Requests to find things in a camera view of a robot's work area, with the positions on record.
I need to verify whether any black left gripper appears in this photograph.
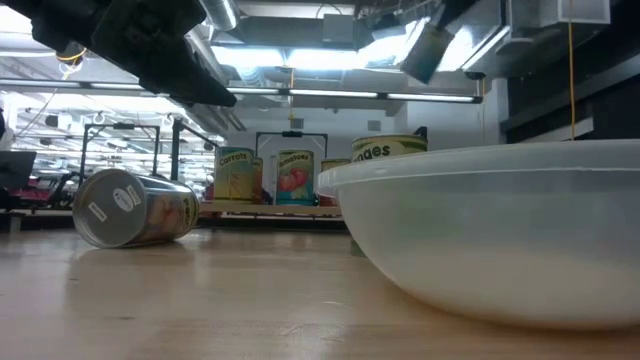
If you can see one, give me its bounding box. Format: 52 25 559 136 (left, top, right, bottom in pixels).
92 0 239 108

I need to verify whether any teal yellow carrots tin can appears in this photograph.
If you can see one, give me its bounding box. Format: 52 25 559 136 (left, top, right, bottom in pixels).
213 146 256 204

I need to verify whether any green oranges tin can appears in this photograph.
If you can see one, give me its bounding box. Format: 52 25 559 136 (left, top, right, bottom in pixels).
349 133 429 258

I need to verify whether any blue green tomatoes tin can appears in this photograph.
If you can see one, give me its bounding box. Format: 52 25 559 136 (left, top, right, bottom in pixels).
275 149 316 207

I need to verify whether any red based orange tin can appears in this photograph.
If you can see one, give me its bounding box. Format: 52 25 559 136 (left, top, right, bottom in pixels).
317 157 353 208

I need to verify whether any peaches tin can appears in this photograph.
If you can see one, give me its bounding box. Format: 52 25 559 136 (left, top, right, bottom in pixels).
72 168 202 250

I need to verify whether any translucent plastic bowl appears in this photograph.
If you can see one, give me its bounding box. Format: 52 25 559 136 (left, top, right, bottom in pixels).
316 139 640 331

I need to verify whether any dark computer monitor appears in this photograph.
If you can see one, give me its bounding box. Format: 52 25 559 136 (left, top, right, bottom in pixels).
0 149 37 190

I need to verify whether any black aluminium rig frame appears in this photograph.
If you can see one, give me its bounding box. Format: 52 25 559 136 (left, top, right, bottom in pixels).
0 78 485 105

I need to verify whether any black metal shelf frame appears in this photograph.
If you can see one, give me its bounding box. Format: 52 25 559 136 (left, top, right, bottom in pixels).
169 118 430 234

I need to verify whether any silver ventilation duct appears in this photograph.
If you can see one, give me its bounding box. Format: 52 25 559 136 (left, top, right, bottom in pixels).
199 0 240 32

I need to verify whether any black background station frame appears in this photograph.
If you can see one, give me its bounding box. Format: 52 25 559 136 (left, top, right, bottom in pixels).
79 122 161 176
255 130 329 151

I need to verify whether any black reel with yellow cable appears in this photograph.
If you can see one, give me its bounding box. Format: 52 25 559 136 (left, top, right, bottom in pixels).
53 39 89 67

